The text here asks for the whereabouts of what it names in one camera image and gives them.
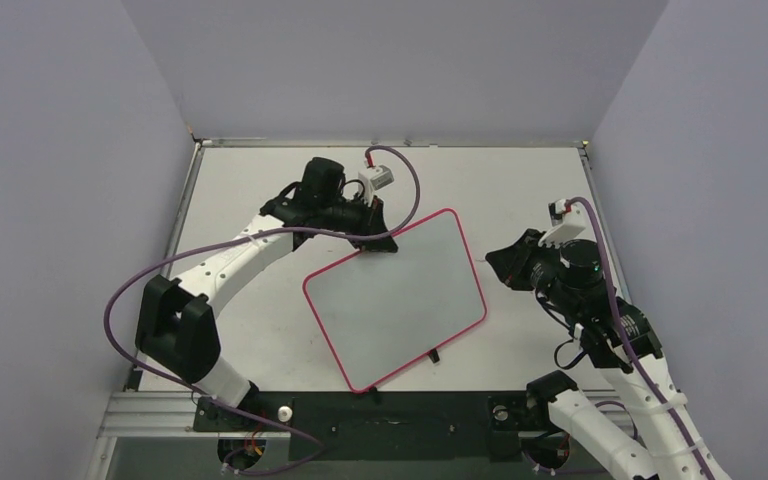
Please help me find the black board clip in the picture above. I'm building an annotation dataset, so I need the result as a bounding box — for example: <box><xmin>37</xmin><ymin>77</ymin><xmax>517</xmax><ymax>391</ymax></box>
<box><xmin>427</xmin><ymin>349</ymin><xmax>440</xmax><ymax>364</ymax></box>
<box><xmin>367</xmin><ymin>387</ymin><xmax>381</xmax><ymax>404</ymax></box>

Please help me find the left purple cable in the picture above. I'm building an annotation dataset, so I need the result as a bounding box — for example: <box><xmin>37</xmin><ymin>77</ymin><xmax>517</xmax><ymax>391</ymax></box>
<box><xmin>104</xmin><ymin>145</ymin><xmax>422</xmax><ymax>477</ymax></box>

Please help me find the pink framed whiteboard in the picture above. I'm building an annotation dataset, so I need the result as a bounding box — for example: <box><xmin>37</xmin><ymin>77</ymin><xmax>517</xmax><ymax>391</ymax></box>
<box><xmin>302</xmin><ymin>208</ymin><xmax>488</xmax><ymax>394</ymax></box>

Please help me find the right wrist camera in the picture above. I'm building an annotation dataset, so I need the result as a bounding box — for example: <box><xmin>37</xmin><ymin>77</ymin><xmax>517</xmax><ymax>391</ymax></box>
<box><xmin>538</xmin><ymin>199</ymin><xmax>589</xmax><ymax>248</ymax></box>

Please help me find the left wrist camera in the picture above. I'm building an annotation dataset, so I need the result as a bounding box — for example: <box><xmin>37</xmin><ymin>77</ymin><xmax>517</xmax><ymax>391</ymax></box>
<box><xmin>357</xmin><ymin>165</ymin><xmax>394</xmax><ymax>203</ymax></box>

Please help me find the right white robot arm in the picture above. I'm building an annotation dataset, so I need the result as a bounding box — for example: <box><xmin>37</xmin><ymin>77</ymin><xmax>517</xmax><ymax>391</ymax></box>
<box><xmin>485</xmin><ymin>229</ymin><xmax>729</xmax><ymax>479</ymax></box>

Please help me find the lower black board clip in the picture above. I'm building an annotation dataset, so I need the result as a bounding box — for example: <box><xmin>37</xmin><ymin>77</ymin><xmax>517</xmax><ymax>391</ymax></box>
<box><xmin>367</xmin><ymin>387</ymin><xmax>381</xmax><ymax>404</ymax></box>

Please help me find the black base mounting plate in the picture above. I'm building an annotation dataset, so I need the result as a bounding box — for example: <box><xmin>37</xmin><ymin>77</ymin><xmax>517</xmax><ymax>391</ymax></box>
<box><xmin>193</xmin><ymin>391</ymin><xmax>572</xmax><ymax>467</ymax></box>

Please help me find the upper black board clip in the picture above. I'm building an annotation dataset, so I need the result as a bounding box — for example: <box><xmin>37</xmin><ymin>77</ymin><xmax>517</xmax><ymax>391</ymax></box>
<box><xmin>427</xmin><ymin>349</ymin><xmax>440</xmax><ymax>364</ymax></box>

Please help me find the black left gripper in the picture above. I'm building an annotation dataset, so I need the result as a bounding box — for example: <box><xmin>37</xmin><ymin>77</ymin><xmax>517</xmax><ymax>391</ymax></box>
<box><xmin>321</xmin><ymin>194</ymin><xmax>397</xmax><ymax>254</ymax></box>

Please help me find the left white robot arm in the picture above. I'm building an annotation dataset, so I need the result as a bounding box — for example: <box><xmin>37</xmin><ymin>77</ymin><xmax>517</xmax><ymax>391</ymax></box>
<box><xmin>135</xmin><ymin>157</ymin><xmax>398</xmax><ymax>430</ymax></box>

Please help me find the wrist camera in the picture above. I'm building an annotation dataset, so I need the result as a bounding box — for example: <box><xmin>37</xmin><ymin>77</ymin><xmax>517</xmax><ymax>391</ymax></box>
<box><xmin>357</xmin><ymin>165</ymin><xmax>394</xmax><ymax>203</ymax></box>
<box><xmin>538</xmin><ymin>199</ymin><xmax>589</xmax><ymax>248</ymax></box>

